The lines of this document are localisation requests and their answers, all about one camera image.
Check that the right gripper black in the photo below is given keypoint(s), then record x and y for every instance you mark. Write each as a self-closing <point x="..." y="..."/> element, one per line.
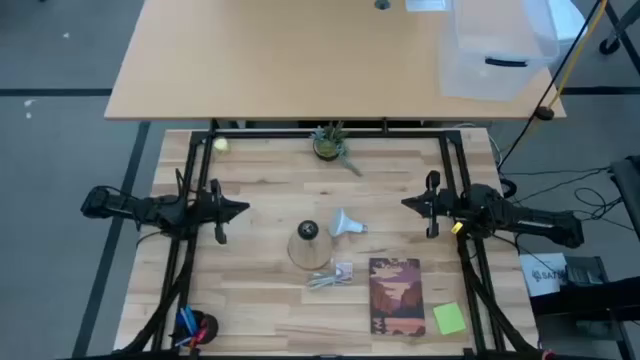
<point x="450" y="205"/>

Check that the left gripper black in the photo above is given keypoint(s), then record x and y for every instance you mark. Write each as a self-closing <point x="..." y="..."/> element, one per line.
<point x="207" y="210"/>

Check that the white flood lightbulb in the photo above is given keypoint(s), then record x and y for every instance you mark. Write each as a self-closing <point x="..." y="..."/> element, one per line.
<point x="341" y="222"/>

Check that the wooden base lamp black socket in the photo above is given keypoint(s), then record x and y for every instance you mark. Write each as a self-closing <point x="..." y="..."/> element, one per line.
<point x="310" y="252"/>

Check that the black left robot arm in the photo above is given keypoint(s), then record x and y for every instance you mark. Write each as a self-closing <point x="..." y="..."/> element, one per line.
<point x="150" y="210"/>

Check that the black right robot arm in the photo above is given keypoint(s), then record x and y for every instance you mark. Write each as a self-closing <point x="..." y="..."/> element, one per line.
<point x="540" y="225"/>

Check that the small glass candle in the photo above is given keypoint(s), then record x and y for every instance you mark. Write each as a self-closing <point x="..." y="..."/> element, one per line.
<point x="221" y="145"/>

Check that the landscape illustrated book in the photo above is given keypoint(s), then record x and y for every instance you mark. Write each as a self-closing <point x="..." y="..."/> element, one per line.
<point x="397" y="297"/>

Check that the small potted succulent plant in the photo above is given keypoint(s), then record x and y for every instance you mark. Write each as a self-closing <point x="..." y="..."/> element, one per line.
<point x="327" y="147"/>

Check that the green sticky note pad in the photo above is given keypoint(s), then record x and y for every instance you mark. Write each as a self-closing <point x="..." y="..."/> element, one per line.
<point x="449" y="318"/>

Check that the blue pen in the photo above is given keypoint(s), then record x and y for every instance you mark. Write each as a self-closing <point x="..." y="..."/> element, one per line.
<point x="182" y="322"/>
<point x="191" y="316"/>

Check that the black mesh pen cup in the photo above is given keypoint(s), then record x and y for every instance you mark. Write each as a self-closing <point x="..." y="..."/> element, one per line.
<point x="210" y="327"/>

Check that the white printed paper sign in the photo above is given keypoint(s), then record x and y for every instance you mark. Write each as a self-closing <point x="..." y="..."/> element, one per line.
<point x="542" y="275"/>

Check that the beige wooden desk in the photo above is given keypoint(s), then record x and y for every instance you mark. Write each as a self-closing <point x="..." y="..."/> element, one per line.
<point x="275" y="60"/>

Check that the black electronics box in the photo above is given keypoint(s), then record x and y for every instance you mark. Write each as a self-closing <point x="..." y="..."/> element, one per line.
<point x="585" y="272"/>

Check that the clear plastic storage bin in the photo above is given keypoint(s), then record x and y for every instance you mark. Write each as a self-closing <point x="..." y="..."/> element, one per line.
<point x="500" y="30"/>

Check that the white paper sheet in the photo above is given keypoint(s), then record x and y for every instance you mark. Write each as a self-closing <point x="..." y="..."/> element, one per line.
<point x="425" y="5"/>

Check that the black caster stand leg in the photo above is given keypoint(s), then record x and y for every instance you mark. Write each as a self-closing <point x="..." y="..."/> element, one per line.
<point x="609" y="46"/>

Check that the black aluminium table frame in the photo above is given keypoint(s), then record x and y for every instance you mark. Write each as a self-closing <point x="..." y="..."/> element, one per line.
<point x="275" y="134"/>

